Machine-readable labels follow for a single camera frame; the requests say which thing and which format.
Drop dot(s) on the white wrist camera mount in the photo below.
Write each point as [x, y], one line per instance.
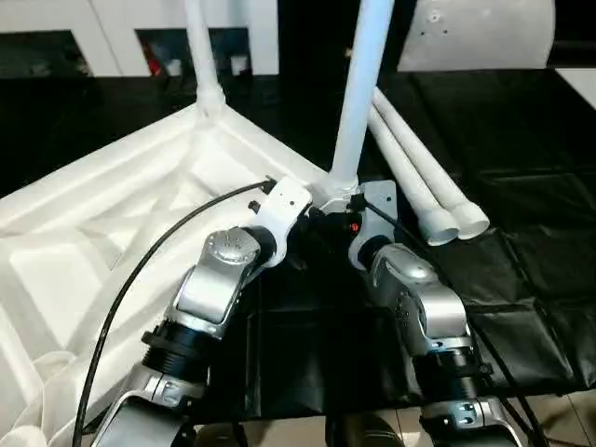
[374, 209]
[281, 209]

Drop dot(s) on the white flat sheet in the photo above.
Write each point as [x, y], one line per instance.
[579, 86]

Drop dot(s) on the black work mat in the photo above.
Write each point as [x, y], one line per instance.
[521, 186]

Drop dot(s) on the black cabinet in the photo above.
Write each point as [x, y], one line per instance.
[312, 37]

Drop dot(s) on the white plastic bag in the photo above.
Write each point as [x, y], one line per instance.
[484, 33]

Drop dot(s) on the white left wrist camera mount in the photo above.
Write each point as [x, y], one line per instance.
[281, 209]

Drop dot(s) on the white cabinet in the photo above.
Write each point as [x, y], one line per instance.
[93, 28]

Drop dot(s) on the white plastic table top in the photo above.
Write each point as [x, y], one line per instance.
[102, 233]

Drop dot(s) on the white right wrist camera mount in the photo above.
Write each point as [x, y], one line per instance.
[374, 209]

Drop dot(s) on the dark right robot foot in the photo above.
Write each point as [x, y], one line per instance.
[365, 433]

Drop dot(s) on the small bottles on shelf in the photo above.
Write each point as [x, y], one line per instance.
[186, 58]

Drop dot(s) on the white plastic table leg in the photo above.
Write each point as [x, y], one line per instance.
[414, 177]
[361, 93]
[205, 56]
[433, 163]

